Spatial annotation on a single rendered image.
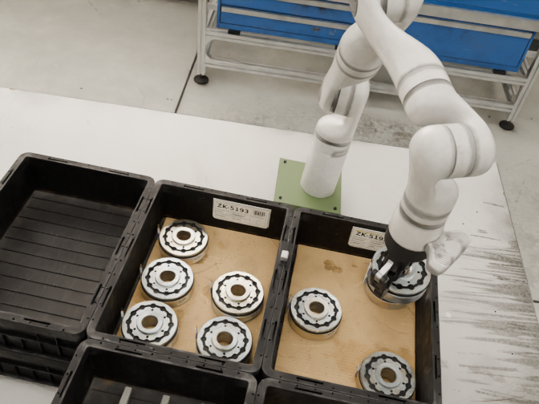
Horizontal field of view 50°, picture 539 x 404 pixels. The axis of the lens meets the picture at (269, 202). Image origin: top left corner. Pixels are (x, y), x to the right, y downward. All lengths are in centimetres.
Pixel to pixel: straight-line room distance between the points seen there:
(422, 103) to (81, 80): 260
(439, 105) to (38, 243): 87
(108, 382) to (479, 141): 73
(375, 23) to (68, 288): 76
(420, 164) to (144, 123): 117
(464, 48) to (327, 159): 178
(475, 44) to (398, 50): 225
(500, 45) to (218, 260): 219
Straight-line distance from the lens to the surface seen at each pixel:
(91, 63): 336
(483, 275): 156
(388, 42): 87
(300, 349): 114
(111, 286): 109
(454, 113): 80
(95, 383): 111
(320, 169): 143
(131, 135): 175
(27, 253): 130
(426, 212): 82
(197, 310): 117
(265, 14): 297
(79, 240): 130
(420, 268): 104
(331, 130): 137
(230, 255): 125
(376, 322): 121
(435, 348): 109
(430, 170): 74
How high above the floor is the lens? 180
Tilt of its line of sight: 45 degrees down
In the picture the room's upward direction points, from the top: 9 degrees clockwise
